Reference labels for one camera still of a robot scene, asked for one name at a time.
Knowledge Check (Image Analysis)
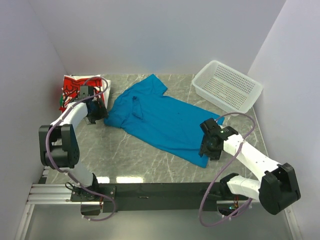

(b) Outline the folded red Coca-Cola shirt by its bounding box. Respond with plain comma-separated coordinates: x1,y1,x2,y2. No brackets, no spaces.
59,74,111,113

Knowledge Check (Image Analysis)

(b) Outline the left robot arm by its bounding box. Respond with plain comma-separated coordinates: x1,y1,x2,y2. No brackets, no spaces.
38,85,108,201

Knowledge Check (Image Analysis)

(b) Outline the black base bar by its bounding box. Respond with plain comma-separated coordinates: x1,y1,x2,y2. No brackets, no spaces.
70,182,237,215

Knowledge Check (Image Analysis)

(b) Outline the white plastic basket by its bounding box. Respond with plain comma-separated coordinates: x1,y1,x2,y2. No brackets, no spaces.
192,60,263,114

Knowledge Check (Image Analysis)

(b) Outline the blue t shirt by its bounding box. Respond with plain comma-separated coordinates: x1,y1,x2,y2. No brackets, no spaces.
104,74,224,168

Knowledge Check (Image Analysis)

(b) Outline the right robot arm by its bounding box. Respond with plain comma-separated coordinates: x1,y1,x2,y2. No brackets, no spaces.
199,118,301,215

